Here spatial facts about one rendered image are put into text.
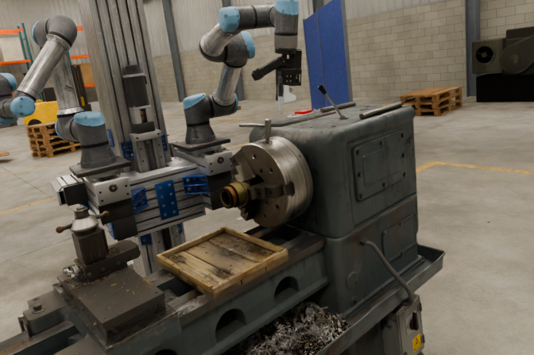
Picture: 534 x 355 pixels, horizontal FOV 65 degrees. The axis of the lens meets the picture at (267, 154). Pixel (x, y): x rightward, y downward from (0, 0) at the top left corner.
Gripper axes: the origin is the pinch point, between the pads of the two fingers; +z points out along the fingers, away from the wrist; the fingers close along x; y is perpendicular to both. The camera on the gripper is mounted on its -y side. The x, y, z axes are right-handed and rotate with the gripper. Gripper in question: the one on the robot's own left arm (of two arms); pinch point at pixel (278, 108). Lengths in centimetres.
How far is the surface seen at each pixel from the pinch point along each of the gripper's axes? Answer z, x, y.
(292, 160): 16.5, -7.1, 4.7
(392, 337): 98, -5, 50
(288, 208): 30.7, -14.7, 3.1
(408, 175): 36, 23, 58
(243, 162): 20.0, 0.0, -12.0
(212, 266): 47, -24, -22
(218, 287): 42, -41, -19
